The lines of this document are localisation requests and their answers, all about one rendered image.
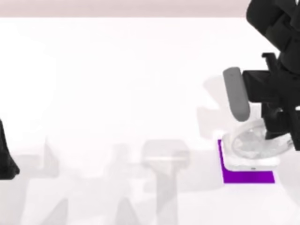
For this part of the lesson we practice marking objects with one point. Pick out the grey capsule wrist camera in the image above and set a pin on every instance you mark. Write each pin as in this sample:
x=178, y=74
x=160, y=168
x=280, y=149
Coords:
x=236, y=96

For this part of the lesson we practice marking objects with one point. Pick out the purple square mat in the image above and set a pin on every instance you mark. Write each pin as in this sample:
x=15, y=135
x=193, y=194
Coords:
x=248, y=177

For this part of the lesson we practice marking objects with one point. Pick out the clear glass bowl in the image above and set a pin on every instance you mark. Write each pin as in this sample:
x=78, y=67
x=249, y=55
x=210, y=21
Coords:
x=248, y=145

